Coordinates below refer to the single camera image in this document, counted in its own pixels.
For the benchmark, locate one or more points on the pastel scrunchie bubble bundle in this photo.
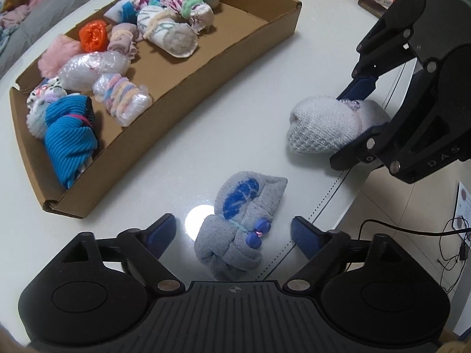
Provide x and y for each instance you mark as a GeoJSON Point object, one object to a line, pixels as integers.
{"type": "Point", "coordinates": [123, 100]}

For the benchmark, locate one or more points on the white striped sock roll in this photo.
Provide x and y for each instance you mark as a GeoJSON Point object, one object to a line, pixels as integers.
{"type": "Point", "coordinates": [162, 27]}

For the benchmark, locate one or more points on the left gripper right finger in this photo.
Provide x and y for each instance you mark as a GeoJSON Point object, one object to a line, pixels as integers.
{"type": "Point", "coordinates": [325, 251]}

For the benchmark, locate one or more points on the white knitted sock roll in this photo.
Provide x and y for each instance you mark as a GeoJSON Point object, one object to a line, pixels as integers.
{"type": "Point", "coordinates": [322, 124]}

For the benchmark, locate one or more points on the blue white sock roll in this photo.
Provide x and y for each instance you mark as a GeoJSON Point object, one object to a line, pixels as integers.
{"type": "Point", "coordinates": [125, 11]}

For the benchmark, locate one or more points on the pink fluffy pompom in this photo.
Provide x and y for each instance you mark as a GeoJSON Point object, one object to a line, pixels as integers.
{"type": "Point", "coordinates": [59, 52]}

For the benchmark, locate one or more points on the orange plastic ball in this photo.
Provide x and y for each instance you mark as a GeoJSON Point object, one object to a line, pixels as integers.
{"type": "Point", "coordinates": [93, 36]}

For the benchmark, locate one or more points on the pink purple sock roll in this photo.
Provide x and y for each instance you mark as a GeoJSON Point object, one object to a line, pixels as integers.
{"type": "Point", "coordinates": [124, 39]}

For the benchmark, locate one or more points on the floral white sock roll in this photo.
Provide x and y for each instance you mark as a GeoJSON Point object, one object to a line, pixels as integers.
{"type": "Point", "coordinates": [48, 87]}

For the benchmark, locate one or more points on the pink white teal sock roll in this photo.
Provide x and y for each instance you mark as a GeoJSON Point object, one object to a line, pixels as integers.
{"type": "Point", "coordinates": [198, 14]}

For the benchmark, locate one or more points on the grey blue sock roll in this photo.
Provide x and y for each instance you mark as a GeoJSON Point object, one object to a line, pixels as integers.
{"type": "Point", "coordinates": [229, 241]}

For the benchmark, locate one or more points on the clear bubble wrap bundle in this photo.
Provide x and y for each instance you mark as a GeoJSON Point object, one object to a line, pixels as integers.
{"type": "Point", "coordinates": [81, 71]}

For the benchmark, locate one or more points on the bubble wrap bundle purple band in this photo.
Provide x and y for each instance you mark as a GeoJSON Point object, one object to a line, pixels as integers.
{"type": "Point", "coordinates": [43, 113]}

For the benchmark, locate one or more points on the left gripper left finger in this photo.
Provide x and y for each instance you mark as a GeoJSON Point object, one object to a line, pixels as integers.
{"type": "Point", "coordinates": [142, 249]}

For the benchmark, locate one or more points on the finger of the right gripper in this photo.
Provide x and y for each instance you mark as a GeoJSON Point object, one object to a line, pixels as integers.
{"type": "Point", "coordinates": [359, 89]}
{"type": "Point", "coordinates": [364, 150]}

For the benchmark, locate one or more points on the blue ribbed sock roll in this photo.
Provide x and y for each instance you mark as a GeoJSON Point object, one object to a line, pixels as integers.
{"type": "Point", "coordinates": [70, 138]}

